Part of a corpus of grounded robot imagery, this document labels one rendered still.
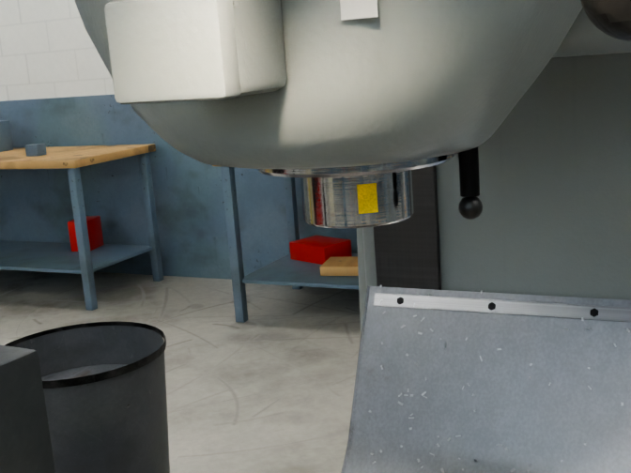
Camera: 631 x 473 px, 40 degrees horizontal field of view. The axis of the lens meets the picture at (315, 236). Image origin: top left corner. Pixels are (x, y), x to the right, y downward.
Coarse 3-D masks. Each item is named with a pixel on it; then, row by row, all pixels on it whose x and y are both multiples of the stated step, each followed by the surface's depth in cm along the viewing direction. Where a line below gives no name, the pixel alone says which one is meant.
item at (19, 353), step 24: (0, 360) 58; (24, 360) 59; (0, 384) 57; (24, 384) 59; (0, 408) 57; (24, 408) 59; (0, 432) 57; (24, 432) 59; (48, 432) 61; (0, 456) 57; (24, 456) 59; (48, 456) 61
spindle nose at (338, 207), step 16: (352, 176) 35; (368, 176) 35; (384, 176) 35; (400, 176) 36; (304, 192) 37; (320, 192) 36; (336, 192) 35; (352, 192) 35; (384, 192) 35; (400, 192) 36; (304, 208) 37; (320, 208) 36; (336, 208) 35; (352, 208) 35; (384, 208) 36; (400, 208) 36; (320, 224) 36; (336, 224) 36; (352, 224) 35; (368, 224) 35; (384, 224) 36
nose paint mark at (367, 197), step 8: (368, 184) 35; (376, 184) 35; (360, 192) 35; (368, 192) 35; (376, 192) 35; (360, 200) 35; (368, 200) 35; (376, 200) 35; (360, 208) 35; (368, 208) 35; (376, 208) 35
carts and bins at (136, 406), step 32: (64, 352) 255; (96, 352) 257; (128, 352) 255; (160, 352) 229; (64, 384) 211; (96, 384) 213; (128, 384) 219; (160, 384) 231; (64, 416) 213; (96, 416) 215; (128, 416) 220; (160, 416) 232; (64, 448) 216; (96, 448) 217; (128, 448) 222; (160, 448) 233
